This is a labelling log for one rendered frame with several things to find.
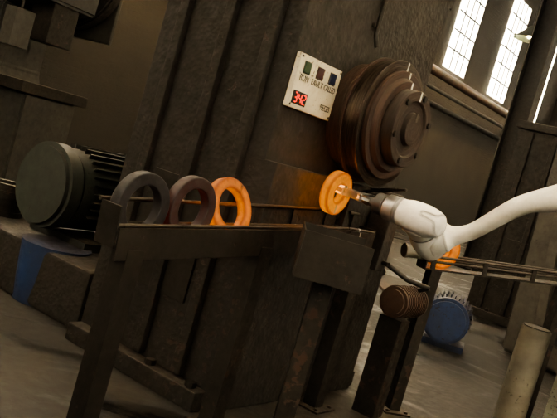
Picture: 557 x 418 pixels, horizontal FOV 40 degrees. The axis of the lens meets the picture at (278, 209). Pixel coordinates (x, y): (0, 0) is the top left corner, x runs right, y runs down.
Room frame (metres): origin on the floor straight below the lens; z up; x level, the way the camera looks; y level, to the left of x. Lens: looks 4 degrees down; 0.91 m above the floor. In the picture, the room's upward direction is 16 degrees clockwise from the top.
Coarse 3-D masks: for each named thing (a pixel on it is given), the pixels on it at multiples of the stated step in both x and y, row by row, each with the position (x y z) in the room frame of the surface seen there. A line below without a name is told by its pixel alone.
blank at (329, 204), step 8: (328, 176) 2.64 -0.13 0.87; (336, 176) 2.63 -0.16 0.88; (344, 176) 2.67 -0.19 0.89; (328, 184) 2.62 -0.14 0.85; (336, 184) 2.64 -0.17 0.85; (344, 184) 2.68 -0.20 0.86; (320, 192) 2.63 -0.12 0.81; (328, 192) 2.62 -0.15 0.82; (320, 200) 2.64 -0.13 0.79; (328, 200) 2.63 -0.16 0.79; (336, 200) 2.70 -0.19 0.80; (344, 200) 2.71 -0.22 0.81; (328, 208) 2.64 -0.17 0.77; (336, 208) 2.68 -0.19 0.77
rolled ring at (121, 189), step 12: (132, 180) 1.91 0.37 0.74; (144, 180) 1.94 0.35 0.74; (156, 180) 1.98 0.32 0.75; (120, 192) 1.90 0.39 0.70; (132, 192) 1.92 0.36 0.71; (156, 192) 2.01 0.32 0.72; (168, 192) 2.02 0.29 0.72; (120, 204) 1.89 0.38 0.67; (156, 204) 2.02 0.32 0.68; (168, 204) 2.03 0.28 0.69; (156, 216) 2.01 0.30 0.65
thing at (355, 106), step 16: (384, 64) 2.76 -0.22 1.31; (400, 64) 2.79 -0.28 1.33; (368, 80) 2.70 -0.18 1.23; (352, 96) 2.69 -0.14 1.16; (368, 96) 2.66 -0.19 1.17; (352, 112) 2.67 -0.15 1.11; (352, 128) 2.67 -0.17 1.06; (352, 144) 2.69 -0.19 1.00; (352, 160) 2.73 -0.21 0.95; (368, 176) 2.79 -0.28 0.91
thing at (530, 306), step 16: (544, 224) 5.21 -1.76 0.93; (544, 240) 5.18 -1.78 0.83; (528, 256) 5.24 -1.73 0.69; (544, 256) 5.15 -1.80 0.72; (528, 288) 5.18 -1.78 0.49; (544, 288) 5.07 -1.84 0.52; (528, 304) 5.15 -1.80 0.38; (544, 304) 5.04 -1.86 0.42; (512, 320) 5.21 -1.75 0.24; (528, 320) 5.13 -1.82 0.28; (544, 320) 5.02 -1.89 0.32; (512, 336) 5.19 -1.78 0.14
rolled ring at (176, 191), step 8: (192, 176) 2.11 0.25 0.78; (176, 184) 2.07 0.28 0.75; (184, 184) 2.06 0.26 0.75; (192, 184) 2.09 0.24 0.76; (200, 184) 2.11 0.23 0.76; (208, 184) 2.14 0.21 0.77; (176, 192) 2.05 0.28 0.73; (184, 192) 2.07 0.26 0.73; (200, 192) 2.16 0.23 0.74; (208, 192) 2.15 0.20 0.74; (176, 200) 2.05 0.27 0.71; (208, 200) 2.16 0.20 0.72; (176, 208) 2.05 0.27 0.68; (200, 208) 2.18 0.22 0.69; (208, 208) 2.16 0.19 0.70; (168, 216) 2.04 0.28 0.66; (176, 216) 2.06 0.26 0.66; (200, 216) 2.17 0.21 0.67; (208, 216) 2.17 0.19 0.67; (192, 224) 2.16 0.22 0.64; (200, 224) 2.15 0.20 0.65; (208, 224) 2.18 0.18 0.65
